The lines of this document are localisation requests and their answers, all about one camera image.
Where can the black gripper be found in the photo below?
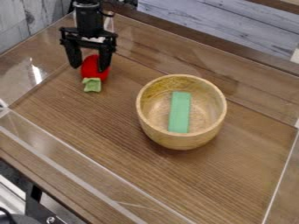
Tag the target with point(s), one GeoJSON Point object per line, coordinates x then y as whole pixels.
{"type": "Point", "coordinates": [73, 41]}

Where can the red plush radish toy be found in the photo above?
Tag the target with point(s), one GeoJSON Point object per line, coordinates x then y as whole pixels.
{"type": "Point", "coordinates": [92, 77]}

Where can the wooden bowl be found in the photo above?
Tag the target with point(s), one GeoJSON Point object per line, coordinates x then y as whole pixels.
{"type": "Point", "coordinates": [208, 111]}

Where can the green rectangular block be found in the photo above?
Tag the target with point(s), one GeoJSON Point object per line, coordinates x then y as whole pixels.
{"type": "Point", "coordinates": [179, 112]}

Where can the clear acrylic corner bracket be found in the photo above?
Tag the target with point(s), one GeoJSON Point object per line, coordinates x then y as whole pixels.
{"type": "Point", "coordinates": [107, 22]}

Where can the clear acrylic tray wall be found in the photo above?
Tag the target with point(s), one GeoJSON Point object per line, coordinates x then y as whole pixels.
{"type": "Point", "coordinates": [87, 188]}

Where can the black table clamp bracket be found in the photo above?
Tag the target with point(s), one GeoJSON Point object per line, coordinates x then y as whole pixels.
{"type": "Point", "coordinates": [42, 208]}

